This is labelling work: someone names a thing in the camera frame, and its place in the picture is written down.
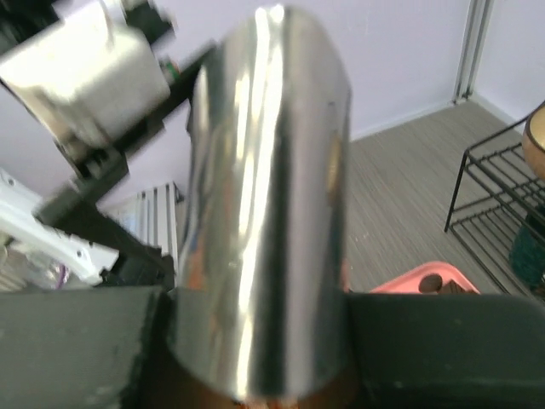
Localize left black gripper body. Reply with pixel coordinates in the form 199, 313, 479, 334
0, 0, 218, 180

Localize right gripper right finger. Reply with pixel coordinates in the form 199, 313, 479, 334
348, 294, 544, 408

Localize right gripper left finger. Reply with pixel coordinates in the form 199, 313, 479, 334
1, 286, 170, 408

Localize pink tray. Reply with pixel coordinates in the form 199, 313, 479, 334
371, 262, 479, 294

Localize metal tongs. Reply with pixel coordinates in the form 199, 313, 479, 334
170, 4, 351, 402

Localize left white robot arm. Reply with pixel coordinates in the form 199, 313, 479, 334
1, 1, 212, 290

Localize dark green mug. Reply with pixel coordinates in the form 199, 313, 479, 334
508, 213, 544, 291

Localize tan bowl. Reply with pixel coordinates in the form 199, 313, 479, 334
522, 103, 545, 180

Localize black wire rack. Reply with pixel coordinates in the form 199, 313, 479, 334
444, 118, 544, 298

